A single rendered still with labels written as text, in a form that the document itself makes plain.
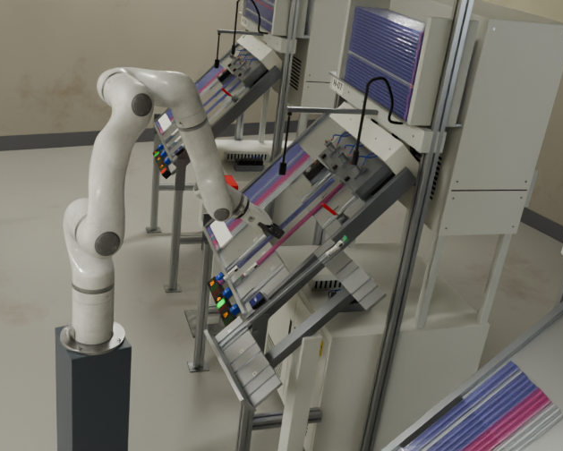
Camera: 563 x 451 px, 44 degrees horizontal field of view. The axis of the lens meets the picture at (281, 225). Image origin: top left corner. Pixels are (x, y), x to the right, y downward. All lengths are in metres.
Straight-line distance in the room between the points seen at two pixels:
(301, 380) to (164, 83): 0.95
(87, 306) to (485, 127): 1.35
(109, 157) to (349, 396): 1.29
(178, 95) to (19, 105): 3.87
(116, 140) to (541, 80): 1.34
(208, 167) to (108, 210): 0.32
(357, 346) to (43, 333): 1.62
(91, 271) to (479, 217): 1.29
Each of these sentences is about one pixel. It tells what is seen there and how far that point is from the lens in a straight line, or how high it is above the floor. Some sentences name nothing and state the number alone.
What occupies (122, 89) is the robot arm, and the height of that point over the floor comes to 1.48.
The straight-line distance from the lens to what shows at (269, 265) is 2.38.
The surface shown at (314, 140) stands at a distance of 2.74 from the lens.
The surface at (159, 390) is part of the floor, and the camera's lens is 3.11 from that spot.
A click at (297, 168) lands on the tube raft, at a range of 2.65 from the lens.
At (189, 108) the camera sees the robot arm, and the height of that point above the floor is 1.41.
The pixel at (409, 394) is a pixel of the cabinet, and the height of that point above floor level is 0.33.
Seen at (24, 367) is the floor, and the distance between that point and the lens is 3.28.
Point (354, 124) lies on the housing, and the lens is 2.47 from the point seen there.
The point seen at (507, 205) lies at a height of 1.11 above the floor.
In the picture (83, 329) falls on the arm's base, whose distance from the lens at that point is 2.12.
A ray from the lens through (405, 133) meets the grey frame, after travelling 2.27.
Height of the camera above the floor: 1.93
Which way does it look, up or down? 24 degrees down
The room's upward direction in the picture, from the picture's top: 7 degrees clockwise
